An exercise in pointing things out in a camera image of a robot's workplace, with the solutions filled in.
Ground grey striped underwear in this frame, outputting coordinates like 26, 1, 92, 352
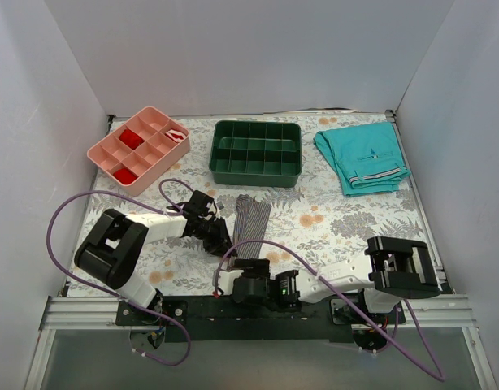
228, 194, 272, 268

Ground teal shorts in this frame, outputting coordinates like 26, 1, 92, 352
314, 122, 411, 197

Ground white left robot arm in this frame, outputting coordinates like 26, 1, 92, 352
75, 190, 232, 325

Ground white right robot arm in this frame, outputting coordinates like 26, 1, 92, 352
217, 236, 440, 323

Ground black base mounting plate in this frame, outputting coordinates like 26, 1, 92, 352
115, 293, 406, 351

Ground red rolled cloth lower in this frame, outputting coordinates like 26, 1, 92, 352
113, 168, 138, 185

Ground green divided storage box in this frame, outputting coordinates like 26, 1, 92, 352
209, 120, 302, 188

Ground floral table cloth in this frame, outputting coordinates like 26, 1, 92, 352
81, 112, 427, 273

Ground red white rolled cloth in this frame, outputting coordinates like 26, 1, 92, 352
164, 128, 186, 143

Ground pink divided storage box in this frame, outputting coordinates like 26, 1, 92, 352
87, 106, 191, 196

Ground red rolled cloth upper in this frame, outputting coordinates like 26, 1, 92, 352
119, 128, 144, 150

